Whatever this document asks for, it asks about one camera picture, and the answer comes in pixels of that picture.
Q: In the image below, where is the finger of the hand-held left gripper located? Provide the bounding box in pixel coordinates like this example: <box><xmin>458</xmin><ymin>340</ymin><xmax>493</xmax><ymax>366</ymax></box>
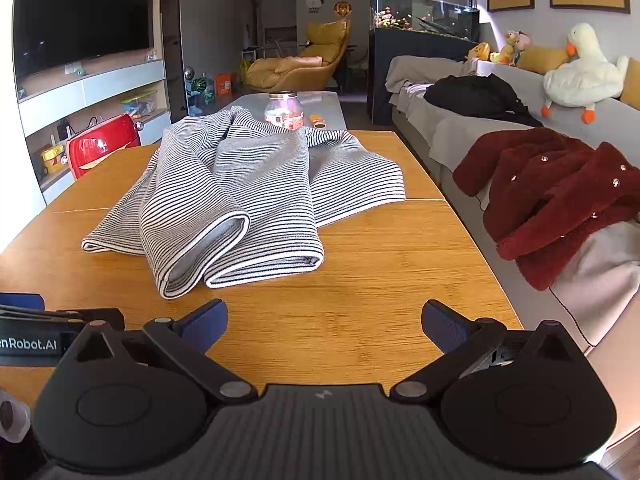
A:
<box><xmin>0</xmin><ymin>292</ymin><xmax>126</xmax><ymax>333</ymax></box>

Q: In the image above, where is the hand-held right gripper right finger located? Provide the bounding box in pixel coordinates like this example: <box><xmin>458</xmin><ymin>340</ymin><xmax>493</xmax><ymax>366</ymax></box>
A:
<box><xmin>390</xmin><ymin>299</ymin><xmax>587</xmax><ymax>404</ymax></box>

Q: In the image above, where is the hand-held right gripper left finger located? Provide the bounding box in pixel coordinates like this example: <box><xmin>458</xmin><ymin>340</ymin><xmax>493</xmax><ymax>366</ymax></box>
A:
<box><xmin>60</xmin><ymin>299</ymin><xmax>259</xmax><ymax>404</ymax></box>

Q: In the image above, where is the black white striped shirt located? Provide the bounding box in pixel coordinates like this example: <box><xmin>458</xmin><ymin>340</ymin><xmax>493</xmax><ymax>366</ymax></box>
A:
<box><xmin>81</xmin><ymin>105</ymin><xmax>405</xmax><ymax>301</ymax></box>

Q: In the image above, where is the dark red fleece coat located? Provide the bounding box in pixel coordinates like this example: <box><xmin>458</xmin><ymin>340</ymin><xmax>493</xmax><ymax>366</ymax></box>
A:
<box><xmin>452</xmin><ymin>127</ymin><xmax>640</xmax><ymax>291</ymax></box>

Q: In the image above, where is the clear jar with gold lid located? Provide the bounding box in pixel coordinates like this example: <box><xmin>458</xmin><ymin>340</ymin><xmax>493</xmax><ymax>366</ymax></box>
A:
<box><xmin>263</xmin><ymin>91</ymin><xmax>305</xmax><ymax>131</ymax></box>

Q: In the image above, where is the clear box with green lid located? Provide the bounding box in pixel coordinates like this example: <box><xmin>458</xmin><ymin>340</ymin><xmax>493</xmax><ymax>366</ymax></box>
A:
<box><xmin>120</xmin><ymin>91</ymin><xmax>157</xmax><ymax>117</ymax></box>

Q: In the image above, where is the black jacket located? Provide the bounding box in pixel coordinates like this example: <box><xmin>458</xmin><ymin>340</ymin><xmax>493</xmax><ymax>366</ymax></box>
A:
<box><xmin>424</xmin><ymin>74</ymin><xmax>543</xmax><ymax>128</ymax></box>

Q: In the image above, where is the white marble coffee table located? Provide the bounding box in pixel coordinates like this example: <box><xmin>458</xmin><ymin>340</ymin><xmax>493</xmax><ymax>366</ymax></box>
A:
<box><xmin>210</xmin><ymin>91</ymin><xmax>348</xmax><ymax>133</ymax></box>

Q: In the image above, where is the yellow armchair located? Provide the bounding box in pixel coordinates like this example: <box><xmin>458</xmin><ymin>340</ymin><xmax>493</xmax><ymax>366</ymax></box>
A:
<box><xmin>245</xmin><ymin>56</ymin><xmax>323</xmax><ymax>93</ymax></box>

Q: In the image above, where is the grey sofa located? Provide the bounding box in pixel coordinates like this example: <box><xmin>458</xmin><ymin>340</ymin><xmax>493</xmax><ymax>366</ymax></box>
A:
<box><xmin>385</xmin><ymin>55</ymin><xmax>640</xmax><ymax>361</ymax></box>

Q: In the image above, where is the black aquarium cabinet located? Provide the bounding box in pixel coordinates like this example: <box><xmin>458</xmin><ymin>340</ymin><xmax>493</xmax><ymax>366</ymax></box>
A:
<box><xmin>368</xmin><ymin>27</ymin><xmax>493</xmax><ymax>126</ymax></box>

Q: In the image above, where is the yellow cushion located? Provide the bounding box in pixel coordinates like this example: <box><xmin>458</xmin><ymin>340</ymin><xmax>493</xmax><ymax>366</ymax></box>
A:
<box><xmin>515</xmin><ymin>45</ymin><xmax>571</xmax><ymax>77</ymax></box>
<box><xmin>620</xmin><ymin>72</ymin><xmax>640</xmax><ymax>109</ymax></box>

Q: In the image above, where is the white goose plush toy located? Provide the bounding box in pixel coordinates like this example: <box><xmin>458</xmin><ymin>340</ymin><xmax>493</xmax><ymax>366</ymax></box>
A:
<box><xmin>541</xmin><ymin>22</ymin><xmax>630</xmax><ymax>124</ymax></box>

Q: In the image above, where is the yellow green plush toy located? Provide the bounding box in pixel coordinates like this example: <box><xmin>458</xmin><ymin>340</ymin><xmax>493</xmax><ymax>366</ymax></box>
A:
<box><xmin>490</xmin><ymin>30</ymin><xmax>518</xmax><ymax>66</ymax></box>

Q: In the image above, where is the yellow lounge chair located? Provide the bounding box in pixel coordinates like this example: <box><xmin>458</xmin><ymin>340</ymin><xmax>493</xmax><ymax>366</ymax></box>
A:
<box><xmin>299</xmin><ymin>19</ymin><xmax>352</xmax><ymax>92</ymax></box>

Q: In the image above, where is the black flat screen television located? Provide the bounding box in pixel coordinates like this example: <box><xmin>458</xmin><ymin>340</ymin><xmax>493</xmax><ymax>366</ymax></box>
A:
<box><xmin>14</xmin><ymin>0</ymin><xmax>155</xmax><ymax>80</ymax></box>

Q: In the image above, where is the glass aquarium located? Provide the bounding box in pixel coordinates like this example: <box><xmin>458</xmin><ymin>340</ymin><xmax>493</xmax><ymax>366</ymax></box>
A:
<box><xmin>372</xmin><ymin>0</ymin><xmax>481</xmax><ymax>41</ymax></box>

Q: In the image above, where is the white wall shelf unit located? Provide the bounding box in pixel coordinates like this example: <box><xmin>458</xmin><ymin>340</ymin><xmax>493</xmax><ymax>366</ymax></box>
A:
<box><xmin>15</xmin><ymin>57</ymin><xmax>173</xmax><ymax>206</ymax></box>

